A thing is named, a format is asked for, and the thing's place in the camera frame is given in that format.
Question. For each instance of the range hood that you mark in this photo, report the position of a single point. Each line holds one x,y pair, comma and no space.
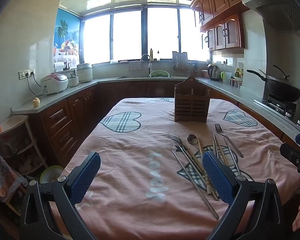
277,7

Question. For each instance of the floral cloth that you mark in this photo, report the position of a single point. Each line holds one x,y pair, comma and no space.
0,170

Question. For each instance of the yellow dish soap bottle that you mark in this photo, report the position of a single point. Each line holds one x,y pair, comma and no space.
151,54

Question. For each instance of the chrome kitchen faucet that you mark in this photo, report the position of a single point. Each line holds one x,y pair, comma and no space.
150,65

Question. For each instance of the metal spoon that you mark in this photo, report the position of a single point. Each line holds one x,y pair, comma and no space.
192,138

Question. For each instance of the wooden lower cabinets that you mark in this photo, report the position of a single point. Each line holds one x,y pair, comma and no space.
72,115

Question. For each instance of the wall power outlet strip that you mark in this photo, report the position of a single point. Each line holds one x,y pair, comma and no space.
26,73

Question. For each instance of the wooden upper cabinets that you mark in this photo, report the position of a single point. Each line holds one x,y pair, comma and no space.
222,10

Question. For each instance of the pale green bowl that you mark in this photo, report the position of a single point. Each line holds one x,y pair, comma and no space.
51,175

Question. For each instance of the wooden cabinets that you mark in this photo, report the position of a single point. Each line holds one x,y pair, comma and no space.
222,10
72,115

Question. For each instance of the white and pink rice cooker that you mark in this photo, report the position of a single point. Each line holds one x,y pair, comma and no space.
54,83

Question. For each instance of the wooden chopstick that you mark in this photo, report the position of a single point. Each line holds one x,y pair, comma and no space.
190,153
200,145
221,152

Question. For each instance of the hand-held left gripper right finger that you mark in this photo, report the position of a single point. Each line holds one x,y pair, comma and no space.
217,177

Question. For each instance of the pink printed tablecloth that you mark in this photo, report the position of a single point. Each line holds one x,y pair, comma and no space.
130,180

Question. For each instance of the pink container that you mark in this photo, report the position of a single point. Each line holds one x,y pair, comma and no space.
205,74

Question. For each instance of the metal fork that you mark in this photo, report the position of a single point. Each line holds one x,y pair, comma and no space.
218,129
175,139

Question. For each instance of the tropical fruit wall poster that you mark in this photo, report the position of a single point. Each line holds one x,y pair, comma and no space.
66,35

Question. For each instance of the pale yellow fruit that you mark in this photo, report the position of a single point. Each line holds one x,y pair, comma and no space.
36,102

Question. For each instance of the wooden utensil holder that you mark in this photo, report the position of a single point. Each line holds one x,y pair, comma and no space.
192,102

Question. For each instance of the dish drying rack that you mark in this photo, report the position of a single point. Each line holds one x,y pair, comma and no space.
181,61

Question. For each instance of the kitchen window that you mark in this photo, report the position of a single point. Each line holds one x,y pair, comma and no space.
127,35

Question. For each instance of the gas stove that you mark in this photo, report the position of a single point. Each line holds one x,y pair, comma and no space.
281,106

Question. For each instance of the steel electric kettle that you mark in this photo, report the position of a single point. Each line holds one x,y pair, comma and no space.
213,72

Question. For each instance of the green vegetable basin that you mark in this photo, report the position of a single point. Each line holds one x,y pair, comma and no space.
159,74

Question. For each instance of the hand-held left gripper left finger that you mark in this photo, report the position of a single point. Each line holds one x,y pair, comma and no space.
86,177

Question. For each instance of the metal chopstick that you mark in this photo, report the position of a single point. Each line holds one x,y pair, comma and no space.
214,142
231,155
195,183

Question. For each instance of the tall white electric cooker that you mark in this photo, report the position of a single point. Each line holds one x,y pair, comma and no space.
84,73

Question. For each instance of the grey speckled countertop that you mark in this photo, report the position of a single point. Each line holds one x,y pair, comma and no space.
65,93

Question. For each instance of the black wok with lid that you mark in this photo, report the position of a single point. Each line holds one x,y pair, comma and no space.
282,88

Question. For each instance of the yellow condiment bottle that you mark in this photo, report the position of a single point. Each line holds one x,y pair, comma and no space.
237,73

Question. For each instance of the wooden corner shelf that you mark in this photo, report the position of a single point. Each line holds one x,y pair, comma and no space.
15,127

